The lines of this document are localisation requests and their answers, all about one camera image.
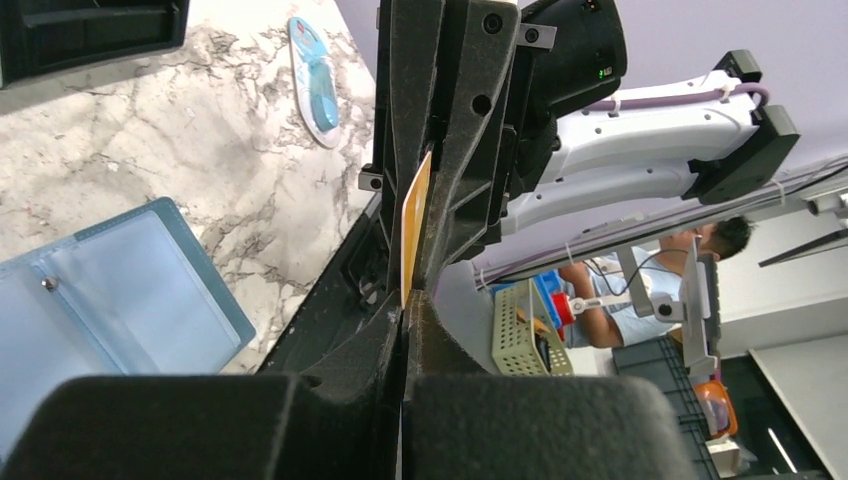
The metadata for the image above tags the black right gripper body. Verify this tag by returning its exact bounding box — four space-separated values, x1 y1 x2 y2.
357 0 628 263

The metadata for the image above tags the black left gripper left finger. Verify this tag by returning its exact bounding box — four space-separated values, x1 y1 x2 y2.
1 294 400 479

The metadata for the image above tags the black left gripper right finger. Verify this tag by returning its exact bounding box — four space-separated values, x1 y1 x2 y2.
402 290 696 479

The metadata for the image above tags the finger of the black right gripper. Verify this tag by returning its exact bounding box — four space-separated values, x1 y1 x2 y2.
415 1 520 291
374 0 445 292

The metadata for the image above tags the blue leather card holder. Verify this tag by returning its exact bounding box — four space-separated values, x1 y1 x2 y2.
1 197 255 458

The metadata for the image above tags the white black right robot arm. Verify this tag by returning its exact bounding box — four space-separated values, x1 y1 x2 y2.
363 1 799 290

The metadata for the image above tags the black right card bin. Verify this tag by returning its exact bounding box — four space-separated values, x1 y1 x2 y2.
1 0 190 89

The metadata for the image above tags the green perforated basket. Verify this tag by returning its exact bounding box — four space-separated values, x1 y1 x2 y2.
491 279 574 377

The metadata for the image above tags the clear blue plastic package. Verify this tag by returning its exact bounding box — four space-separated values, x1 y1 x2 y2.
288 16 341 149

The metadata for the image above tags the person in background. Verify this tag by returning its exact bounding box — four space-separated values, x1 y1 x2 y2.
557 216 754 349

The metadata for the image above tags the black metal base rail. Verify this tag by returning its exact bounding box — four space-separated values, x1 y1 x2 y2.
257 194 391 376

